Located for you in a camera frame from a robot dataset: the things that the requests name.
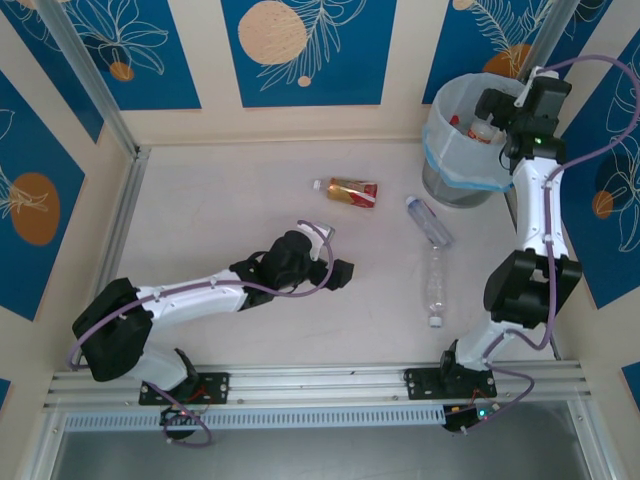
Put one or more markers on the green cap white label bottle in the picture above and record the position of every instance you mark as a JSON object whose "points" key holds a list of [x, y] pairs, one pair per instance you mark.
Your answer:
{"points": [[482, 134]]}

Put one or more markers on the crushed gold red bottle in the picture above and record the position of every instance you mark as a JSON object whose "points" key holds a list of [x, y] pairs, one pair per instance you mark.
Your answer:
{"points": [[350, 192]]}

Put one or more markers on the clear white cap bottle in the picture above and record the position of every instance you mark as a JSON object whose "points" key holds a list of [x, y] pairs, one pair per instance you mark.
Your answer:
{"points": [[435, 285]]}

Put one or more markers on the clear square plastic bottle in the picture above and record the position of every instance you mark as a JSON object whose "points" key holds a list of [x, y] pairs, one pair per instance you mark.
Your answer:
{"points": [[430, 222]]}

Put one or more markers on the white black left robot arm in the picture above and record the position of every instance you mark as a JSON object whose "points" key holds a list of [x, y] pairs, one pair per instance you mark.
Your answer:
{"points": [[190, 300]]}

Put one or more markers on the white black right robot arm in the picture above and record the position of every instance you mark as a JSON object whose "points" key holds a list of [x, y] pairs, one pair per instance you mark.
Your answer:
{"points": [[537, 210]]}

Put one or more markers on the trash bin with white bag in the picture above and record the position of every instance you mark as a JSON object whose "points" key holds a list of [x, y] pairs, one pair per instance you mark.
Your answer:
{"points": [[450, 150]]}

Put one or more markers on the grey round bin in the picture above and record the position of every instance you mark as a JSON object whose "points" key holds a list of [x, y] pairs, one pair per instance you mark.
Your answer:
{"points": [[450, 192]]}

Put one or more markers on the blue floral wall panel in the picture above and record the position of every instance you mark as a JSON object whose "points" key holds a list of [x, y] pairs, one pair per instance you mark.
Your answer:
{"points": [[165, 85], [632, 380], [610, 240], [55, 60], [25, 275], [585, 30], [450, 50], [4, 395], [350, 75]]}

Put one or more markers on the aluminium frame post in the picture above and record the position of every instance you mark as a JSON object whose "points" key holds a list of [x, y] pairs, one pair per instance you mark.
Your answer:
{"points": [[95, 85], [542, 45]]}

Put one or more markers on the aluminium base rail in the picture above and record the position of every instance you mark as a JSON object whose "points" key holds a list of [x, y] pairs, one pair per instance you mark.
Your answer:
{"points": [[320, 382]]}

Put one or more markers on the grey metal base plate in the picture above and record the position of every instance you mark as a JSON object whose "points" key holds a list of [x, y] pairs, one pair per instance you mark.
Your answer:
{"points": [[320, 457]]}

